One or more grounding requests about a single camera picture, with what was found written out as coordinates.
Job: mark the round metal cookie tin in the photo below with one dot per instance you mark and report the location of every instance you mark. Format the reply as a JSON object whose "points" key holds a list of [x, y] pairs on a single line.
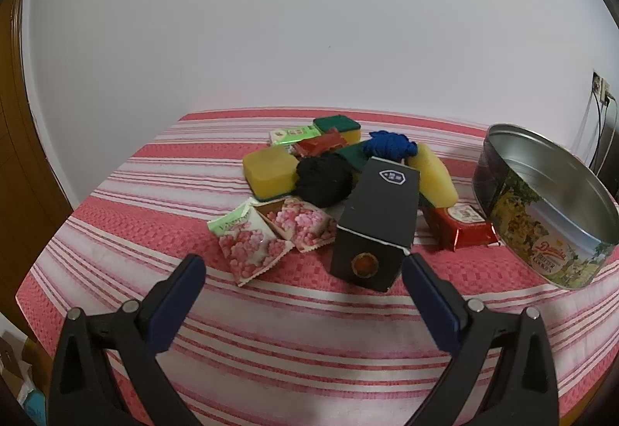
{"points": [[546, 232]]}

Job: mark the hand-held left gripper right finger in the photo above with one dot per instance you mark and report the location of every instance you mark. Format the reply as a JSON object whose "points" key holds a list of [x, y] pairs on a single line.
{"points": [[430, 305]]}

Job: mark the long yellow sponge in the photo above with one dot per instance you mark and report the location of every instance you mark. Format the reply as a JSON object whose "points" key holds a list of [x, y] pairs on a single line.
{"points": [[433, 174]]}

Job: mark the small red snack packet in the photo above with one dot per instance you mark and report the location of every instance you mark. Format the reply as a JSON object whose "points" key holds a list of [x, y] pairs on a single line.
{"points": [[317, 144]]}

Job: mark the wide yellow sponge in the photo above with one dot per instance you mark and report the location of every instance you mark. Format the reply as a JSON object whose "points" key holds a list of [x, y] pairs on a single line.
{"points": [[268, 169]]}

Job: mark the green snack packet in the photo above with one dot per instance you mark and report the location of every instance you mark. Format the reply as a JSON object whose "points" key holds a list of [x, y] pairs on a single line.
{"points": [[292, 135]]}

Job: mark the black yarn ball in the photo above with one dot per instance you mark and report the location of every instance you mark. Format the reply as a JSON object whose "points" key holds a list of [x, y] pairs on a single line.
{"points": [[323, 179]]}

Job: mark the tall black carton box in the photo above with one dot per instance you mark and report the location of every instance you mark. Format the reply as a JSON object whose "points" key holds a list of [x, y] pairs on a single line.
{"points": [[382, 208]]}

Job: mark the blue yarn ball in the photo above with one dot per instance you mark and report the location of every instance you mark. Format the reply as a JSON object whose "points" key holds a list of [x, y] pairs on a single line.
{"points": [[387, 145]]}

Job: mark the red striped desktop cloth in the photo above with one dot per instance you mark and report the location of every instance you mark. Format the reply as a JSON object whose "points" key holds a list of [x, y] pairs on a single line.
{"points": [[290, 334]]}

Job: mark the dark green scouring sponge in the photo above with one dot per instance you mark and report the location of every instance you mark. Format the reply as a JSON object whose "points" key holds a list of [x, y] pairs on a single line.
{"points": [[354, 157]]}

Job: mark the pink flowered tan-edged snack packet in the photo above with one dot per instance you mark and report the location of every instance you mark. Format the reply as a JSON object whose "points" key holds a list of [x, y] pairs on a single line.
{"points": [[304, 223]]}

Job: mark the red white-label snack packet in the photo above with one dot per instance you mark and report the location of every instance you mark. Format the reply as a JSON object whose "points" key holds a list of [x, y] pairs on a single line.
{"points": [[464, 227]]}

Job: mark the brown wooden door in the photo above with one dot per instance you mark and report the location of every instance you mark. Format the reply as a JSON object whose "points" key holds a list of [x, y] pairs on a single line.
{"points": [[19, 165]]}

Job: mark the cardboard box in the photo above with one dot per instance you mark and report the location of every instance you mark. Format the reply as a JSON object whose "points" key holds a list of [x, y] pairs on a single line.
{"points": [[9, 358]]}

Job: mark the pink flowered green-edged snack packet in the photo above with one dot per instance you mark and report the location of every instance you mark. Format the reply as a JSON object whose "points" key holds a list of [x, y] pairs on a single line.
{"points": [[246, 244]]}

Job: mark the white wall outlet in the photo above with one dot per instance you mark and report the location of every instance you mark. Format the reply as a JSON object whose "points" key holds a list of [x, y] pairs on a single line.
{"points": [[601, 85]]}

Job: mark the green-topped yellow sponge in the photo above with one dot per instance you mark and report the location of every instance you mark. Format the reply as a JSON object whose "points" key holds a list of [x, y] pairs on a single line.
{"points": [[337, 123]]}

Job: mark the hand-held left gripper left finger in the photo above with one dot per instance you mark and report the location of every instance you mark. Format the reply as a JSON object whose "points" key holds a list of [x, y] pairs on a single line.
{"points": [[179, 295]]}

